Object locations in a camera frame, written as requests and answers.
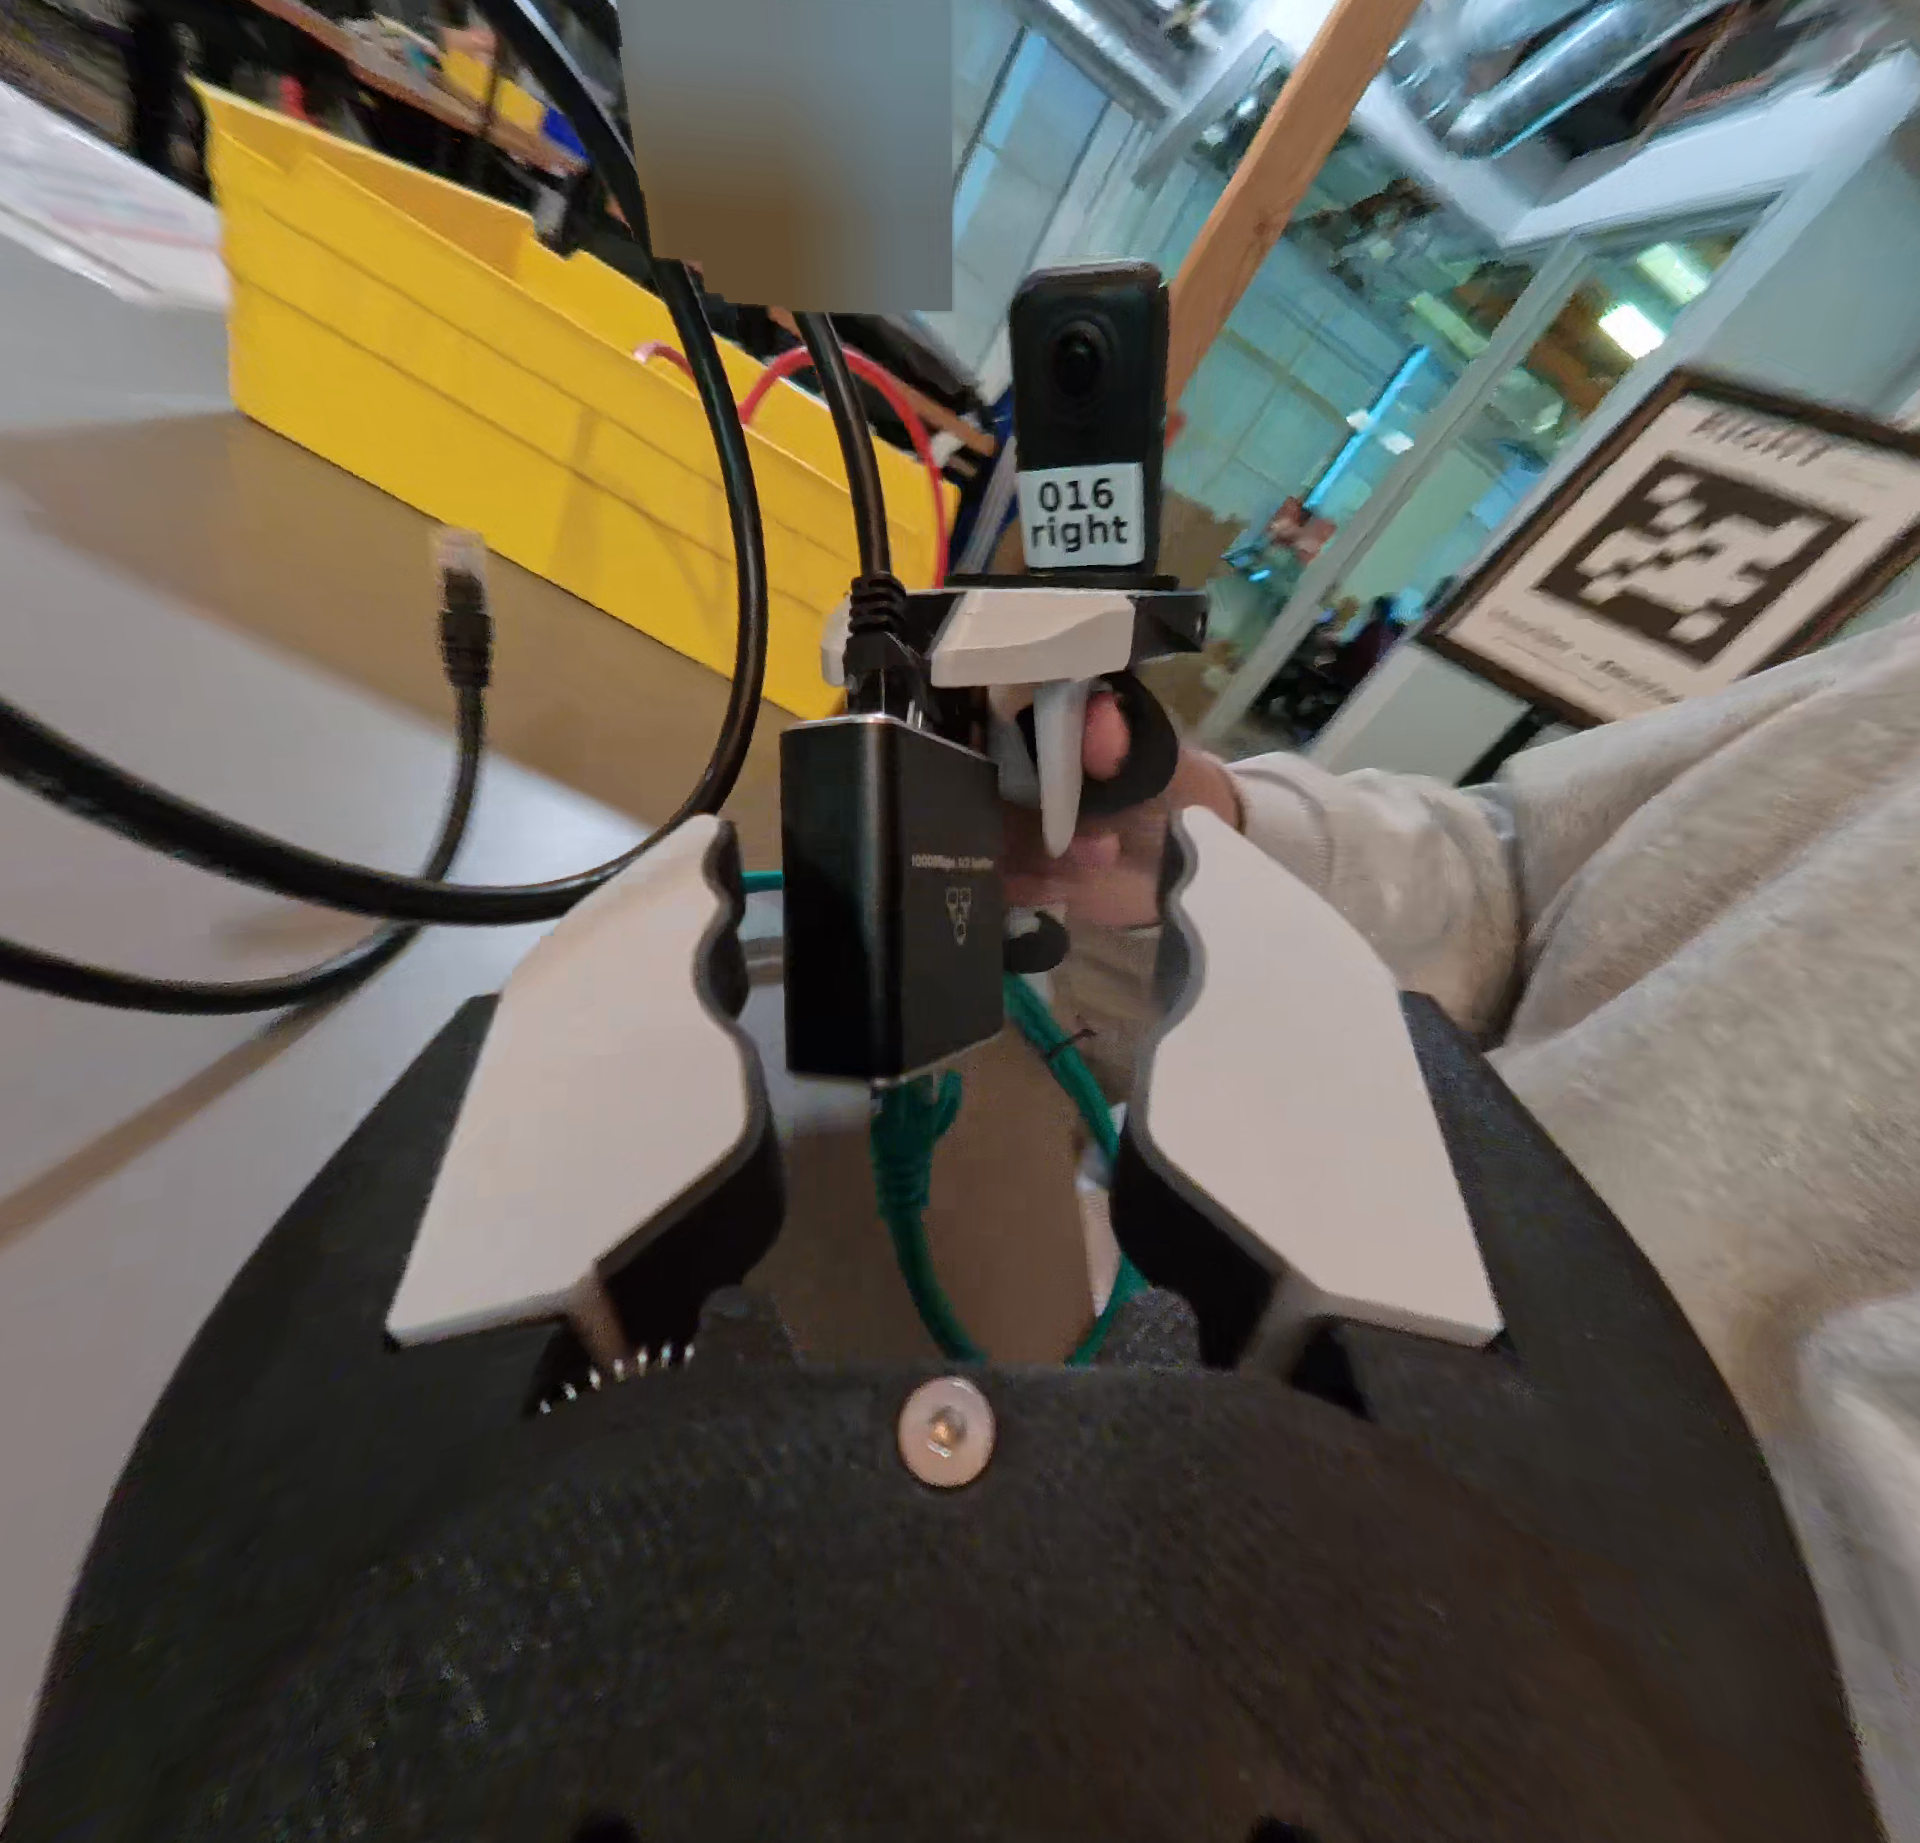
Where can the silver ventilation ducts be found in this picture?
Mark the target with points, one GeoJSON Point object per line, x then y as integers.
{"type": "Point", "coordinates": [1574, 42]}

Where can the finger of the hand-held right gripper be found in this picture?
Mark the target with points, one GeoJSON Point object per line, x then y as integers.
{"type": "Point", "coordinates": [1021, 632]}
{"type": "Point", "coordinates": [839, 644]}

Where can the printed paper sheet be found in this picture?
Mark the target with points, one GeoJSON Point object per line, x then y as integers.
{"type": "Point", "coordinates": [90, 208]}

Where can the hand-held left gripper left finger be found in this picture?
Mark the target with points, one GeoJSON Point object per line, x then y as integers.
{"type": "Point", "coordinates": [600, 1108]}

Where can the wooden workbench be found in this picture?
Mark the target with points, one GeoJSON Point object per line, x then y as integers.
{"type": "Point", "coordinates": [301, 28]}

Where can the wooden beam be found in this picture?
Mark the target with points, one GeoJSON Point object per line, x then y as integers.
{"type": "Point", "coordinates": [1304, 118]}

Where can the person's right hand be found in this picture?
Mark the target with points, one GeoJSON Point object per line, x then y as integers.
{"type": "Point", "coordinates": [1125, 884]}

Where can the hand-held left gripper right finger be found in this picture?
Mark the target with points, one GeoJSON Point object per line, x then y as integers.
{"type": "Point", "coordinates": [1304, 1124]}

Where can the yellow plastic bin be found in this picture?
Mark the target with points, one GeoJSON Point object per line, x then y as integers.
{"type": "Point", "coordinates": [450, 372]}

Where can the black ethernet splitter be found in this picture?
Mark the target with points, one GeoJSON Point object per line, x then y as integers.
{"type": "Point", "coordinates": [884, 898]}

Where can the person's right forearm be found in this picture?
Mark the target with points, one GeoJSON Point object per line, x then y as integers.
{"type": "Point", "coordinates": [1381, 884]}

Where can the framed black white marker sign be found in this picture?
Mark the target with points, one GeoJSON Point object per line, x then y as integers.
{"type": "Point", "coordinates": [1695, 554]}

